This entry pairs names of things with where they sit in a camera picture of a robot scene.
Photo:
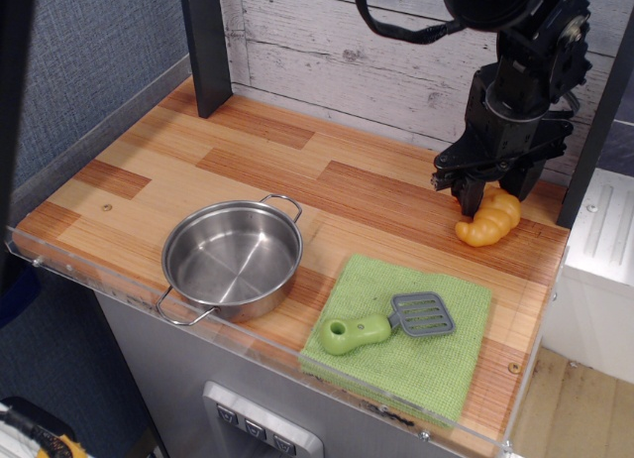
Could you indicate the dark right vertical post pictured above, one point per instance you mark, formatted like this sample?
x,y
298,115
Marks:
x,y
599,129

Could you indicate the orange plastic croissant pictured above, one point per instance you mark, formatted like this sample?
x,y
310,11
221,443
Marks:
x,y
499,212

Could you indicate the white aluminium side unit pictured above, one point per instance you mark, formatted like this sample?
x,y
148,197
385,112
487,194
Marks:
x,y
590,320

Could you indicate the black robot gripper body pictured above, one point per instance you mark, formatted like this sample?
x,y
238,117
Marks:
x,y
489,139

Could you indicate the green woven cloth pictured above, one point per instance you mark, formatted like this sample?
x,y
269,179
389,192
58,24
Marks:
x,y
427,377

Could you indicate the dark left vertical post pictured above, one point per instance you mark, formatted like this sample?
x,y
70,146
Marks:
x,y
209,61

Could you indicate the yellow black object bottom left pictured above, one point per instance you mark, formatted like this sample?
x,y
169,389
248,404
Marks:
x,y
22,437

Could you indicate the dark vertical post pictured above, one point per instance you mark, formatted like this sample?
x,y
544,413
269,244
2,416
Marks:
x,y
599,129
209,61

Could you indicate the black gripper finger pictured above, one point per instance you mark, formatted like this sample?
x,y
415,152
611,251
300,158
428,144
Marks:
x,y
519,177
469,193

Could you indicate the green grey toy spatula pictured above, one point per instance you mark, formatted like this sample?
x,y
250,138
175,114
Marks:
x,y
418,314

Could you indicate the silver dispenser button panel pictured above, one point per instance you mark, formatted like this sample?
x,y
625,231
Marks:
x,y
260,423

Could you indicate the clear acrylic guard rail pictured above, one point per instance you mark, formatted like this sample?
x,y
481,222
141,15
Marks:
x,y
103,221

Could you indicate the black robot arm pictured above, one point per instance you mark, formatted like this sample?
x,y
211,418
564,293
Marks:
x,y
518,115

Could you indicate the stainless steel pot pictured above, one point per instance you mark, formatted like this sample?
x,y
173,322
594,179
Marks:
x,y
235,259

